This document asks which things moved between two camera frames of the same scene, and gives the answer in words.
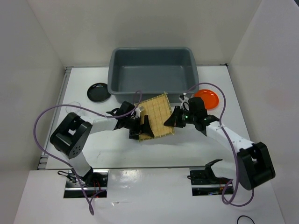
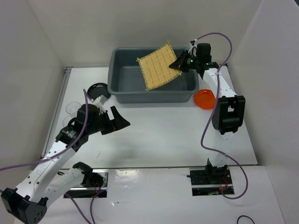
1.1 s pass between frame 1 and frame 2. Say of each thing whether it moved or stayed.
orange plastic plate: stayed
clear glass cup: stayed
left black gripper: moved
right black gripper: moved
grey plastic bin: stayed
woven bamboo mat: moved
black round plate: stayed
